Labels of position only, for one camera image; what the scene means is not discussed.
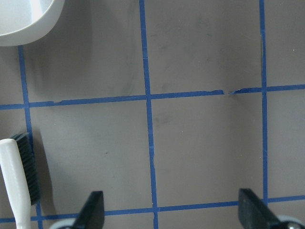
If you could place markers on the white brush with black bristles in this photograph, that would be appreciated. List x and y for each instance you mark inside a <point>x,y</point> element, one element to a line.
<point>19,171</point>

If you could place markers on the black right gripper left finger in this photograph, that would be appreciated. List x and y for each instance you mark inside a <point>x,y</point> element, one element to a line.
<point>92,214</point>

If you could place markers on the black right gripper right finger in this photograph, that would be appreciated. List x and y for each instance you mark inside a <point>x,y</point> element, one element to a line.
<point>254,214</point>

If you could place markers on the beige dustpan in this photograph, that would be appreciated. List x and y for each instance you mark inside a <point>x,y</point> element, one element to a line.
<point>25,21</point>

